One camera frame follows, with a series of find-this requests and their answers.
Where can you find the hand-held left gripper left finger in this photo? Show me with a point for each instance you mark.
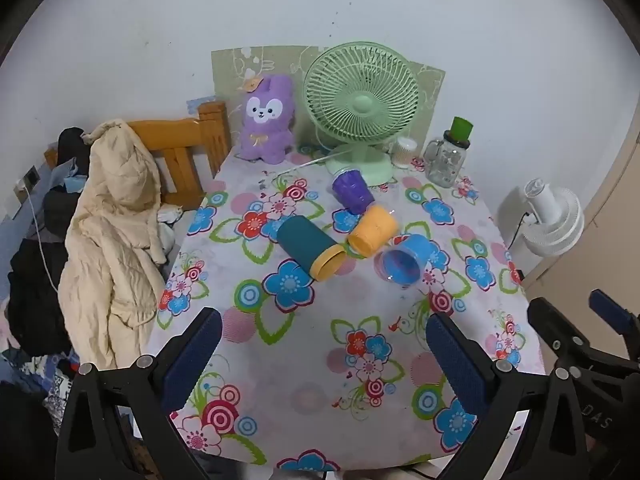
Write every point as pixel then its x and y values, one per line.
pixel 192 360

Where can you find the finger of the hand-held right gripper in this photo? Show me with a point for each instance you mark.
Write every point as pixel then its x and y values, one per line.
pixel 555 327
pixel 611 312

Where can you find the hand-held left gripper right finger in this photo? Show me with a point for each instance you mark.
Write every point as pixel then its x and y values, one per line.
pixel 452 360

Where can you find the blue cup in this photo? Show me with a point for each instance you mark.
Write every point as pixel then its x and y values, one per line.
pixel 404 260

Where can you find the teal cup with yellow rim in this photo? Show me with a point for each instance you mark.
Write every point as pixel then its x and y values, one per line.
pixel 306 245

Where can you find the purple ribbed cup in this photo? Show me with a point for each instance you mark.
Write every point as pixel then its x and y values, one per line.
pixel 354 191

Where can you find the white fan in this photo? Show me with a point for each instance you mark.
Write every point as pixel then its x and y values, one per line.
pixel 552 220

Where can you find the floral tablecloth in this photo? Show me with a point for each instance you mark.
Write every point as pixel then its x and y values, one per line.
pixel 310 360

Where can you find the beige jacket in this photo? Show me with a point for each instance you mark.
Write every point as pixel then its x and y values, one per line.
pixel 110 240

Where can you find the blue patterned cloth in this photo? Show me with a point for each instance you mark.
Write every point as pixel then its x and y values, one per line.
pixel 47 380

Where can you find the black clothes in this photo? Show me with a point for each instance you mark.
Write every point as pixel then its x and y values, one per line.
pixel 35 300

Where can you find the glass jar with green lid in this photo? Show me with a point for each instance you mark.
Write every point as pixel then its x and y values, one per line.
pixel 447 160

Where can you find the cotton swab container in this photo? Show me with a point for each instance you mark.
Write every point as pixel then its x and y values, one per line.
pixel 403 152

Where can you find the wooden chair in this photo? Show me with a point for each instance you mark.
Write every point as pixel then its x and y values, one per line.
pixel 175 145

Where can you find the purple plush bunny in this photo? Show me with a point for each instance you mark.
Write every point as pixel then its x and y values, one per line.
pixel 265 120

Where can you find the green desk fan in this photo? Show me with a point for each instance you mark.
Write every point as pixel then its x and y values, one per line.
pixel 361 100

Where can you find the wall socket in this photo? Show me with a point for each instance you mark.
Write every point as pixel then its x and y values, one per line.
pixel 31 176

